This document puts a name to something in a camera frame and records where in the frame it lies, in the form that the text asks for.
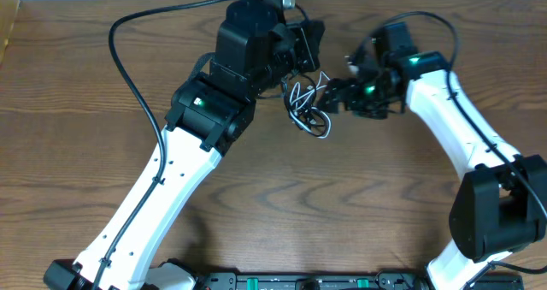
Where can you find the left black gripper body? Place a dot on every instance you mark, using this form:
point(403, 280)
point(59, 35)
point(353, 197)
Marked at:
point(291, 56)

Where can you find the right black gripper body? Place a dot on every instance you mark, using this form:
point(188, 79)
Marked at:
point(370, 97)

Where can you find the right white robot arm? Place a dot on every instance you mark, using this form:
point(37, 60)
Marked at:
point(500, 206)

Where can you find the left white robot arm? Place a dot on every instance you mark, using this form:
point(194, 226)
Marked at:
point(256, 50)

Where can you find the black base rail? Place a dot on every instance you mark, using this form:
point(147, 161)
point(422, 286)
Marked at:
point(233, 281)

